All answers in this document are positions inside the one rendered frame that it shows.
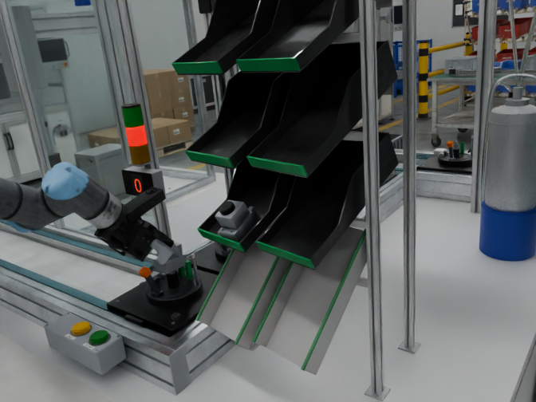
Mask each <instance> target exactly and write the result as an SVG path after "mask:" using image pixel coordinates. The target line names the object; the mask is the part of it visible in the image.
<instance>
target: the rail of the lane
mask: <svg viewBox="0 0 536 402"><path fill-rule="evenodd" d="M0 305H1V306H3V307H5V308H7V309H9V310H11V311H13V312H14V313H16V314H18V315H20V316H22V317H24V318H26V319H28V320H30V321H32V322H34V323H36V324H38V325H40V326H41V327H43V328H44V326H45V325H46V324H49V323H50V322H51V321H54V320H56V319H58V318H59V317H61V316H63V315H65V314H66V313H73V314H75V315H77V316H78V317H81V318H84V319H85V320H87V321H90V322H92V323H94V324H96V325H99V326H101V327H103V328H105V329H107V330H110V331H112V332H114V333H116V334H119V335H121V336H122V337H123V342H124V348H125V352H126V355H127V358H126V359H124V360H123V361H121V362H120V363H119V364H118V365H117V366H119V367H121V368H123V369H125V370H127V371H129V372H131V373H133V374H135V375H137V376H139V377H140V378H142V379H144V380H146V381H148V382H150V383H152V384H154V385H156V386H158V387H160V388H162V389H164V390H166V391H167V392H170V393H171V394H173V395H175V396H177V395H178V394H179V393H180V392H182V391H183V390H184V389H185V388H186V387H187V386H188V385H189V384H191V378H190V373H189V369H188V364H187V356H186V352H185V347H184V344H181V343H179V342H178V341H174V340H172V339H170V338H168V337H165V336H163V335H160V334H158V333H155V332H153V331H151V330H149V329H145V326H144V321H141V320H140V319H137V318H135V317H132V316H130V315H126V316H124V318H125V320H124V319H123V318H121V317H118V316H115V315H113V314H111V313H108V312H106V311H104V310H102V309H98V308H97V307H94V306H92V305H89V304H87V303H85V302H82V301H79V300H77V299H76V298H72V297H70V296H68V295H66V294H63V293H61V292H58V291H56V290H53V289H51V288H49V287H47V286H43V285H42V284H40V283H37V282H35V281H32V280H30V279H28V278H25V277H22V276H21V275H19V274H16V273H13V272H11V271H9V270H6V269H4V268H1V267H0Z"/></svg>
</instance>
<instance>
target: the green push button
mask: <svg viewBox="0 0 536 402"><path fill-rule="evenodd" d="M108 338H109V335H108V331H106V330H98V331H96V332H94V333H92V334H91V336H90V337H89V339H90V342H91V343H92V344H100V343H103V342H105V341H107V340H108Z"/></svg>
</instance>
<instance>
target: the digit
mask: <svg viewBox="0 0 536 402"><path fill-rule="evenodd" d="M130 176H131V181H132V188H133V192H134V194H136V195H140V194H141V193H143V192H144V185H143V180H142V176H141V175H138V174H133V173H130Z"/></svg>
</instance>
